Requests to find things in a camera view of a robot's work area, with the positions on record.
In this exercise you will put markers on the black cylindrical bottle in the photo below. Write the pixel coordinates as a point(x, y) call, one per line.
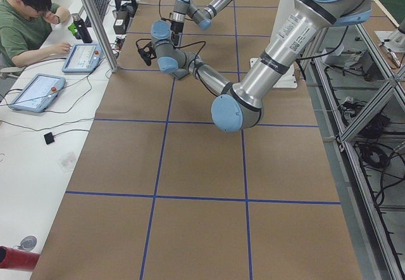
point(81, 28)

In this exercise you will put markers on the person in green shirt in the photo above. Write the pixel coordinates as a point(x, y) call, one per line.
point(23, 30)

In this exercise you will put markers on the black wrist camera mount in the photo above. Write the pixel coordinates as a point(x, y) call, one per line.
point(147, 53)

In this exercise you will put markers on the green object on desk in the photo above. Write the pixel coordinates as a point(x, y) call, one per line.
point(72, 29)

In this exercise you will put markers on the black box with label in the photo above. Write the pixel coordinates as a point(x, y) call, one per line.
point(121, 23)

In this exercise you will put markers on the near teach pendant tablet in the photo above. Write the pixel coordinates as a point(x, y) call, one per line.
point(39, 93)

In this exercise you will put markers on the aluminium frame post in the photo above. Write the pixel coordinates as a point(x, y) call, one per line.
point(98, 28)

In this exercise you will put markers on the black keyboard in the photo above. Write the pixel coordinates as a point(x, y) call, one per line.
point(101, 7)

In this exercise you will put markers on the round metal disc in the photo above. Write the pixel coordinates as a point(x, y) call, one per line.
point(28, 243)

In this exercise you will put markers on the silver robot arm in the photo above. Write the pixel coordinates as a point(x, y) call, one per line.
point(202, 17)
point(239, 105)

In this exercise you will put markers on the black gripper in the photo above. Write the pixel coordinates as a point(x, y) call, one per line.
point(174, 28)

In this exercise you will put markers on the small black square puck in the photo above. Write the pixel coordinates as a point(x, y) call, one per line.
point(49, 138)

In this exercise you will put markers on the person's left hand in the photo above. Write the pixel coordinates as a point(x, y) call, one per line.
point(51, 18)

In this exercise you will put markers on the aluminium frame rail right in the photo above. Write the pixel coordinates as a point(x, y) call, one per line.
point(360, 80)

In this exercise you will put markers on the teach pendant tablet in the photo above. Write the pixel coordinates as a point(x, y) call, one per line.
point(82, 58)
point(39, 93)

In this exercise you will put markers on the far teach pendant tablet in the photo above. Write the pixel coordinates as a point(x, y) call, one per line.
point(82, 58)

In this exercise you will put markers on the red cylinder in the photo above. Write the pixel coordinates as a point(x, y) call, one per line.
point(15, 259)

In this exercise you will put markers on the person's right hand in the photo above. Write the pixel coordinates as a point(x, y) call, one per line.
point(62, 48)

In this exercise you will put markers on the pink and grey towel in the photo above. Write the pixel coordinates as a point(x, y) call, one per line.
point(180, 74)

